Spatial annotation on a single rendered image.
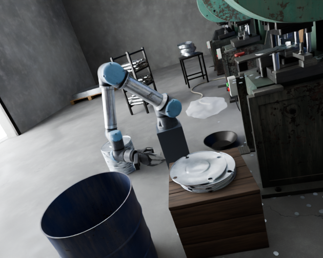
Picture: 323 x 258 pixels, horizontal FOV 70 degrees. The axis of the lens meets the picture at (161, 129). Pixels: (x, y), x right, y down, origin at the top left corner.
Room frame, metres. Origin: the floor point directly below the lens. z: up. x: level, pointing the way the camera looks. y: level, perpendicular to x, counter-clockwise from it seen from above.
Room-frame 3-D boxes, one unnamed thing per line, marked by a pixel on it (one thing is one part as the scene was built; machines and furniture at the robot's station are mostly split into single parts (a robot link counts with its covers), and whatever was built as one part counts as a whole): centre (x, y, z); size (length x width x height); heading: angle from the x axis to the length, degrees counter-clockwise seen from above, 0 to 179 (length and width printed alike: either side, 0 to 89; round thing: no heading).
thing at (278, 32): (1.29, -0.84, 0.86); 0.20 x 0.16 x 0.05; 164
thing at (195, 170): (1.00, -0.11, 0.40); 0.29 x 0.29 x 0.01
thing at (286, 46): (1.30, -0.83, 0.76); 0.15 x 0.09 x 0.05; 164
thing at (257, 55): (1.34, -0.67, 0.72); 0.25 x 0.14 x 0.14; 74
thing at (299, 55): (1.13, -0.79, 0.76); 0.17 x 0.06 x 0.10; 164
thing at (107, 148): (1.99, 0.44, 0.26); 0.29 x 0.29 x 0.01
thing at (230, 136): (1.83, -0.47, 0.04); 0.30 x 0.30 x 0.07
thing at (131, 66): (3.75, 0.15, 0.47); 0.46 x 0.43 x 0.95; 54
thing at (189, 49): (4.41, -0.92, 0.40); 0.45 x 0.40 x 0.79; 176
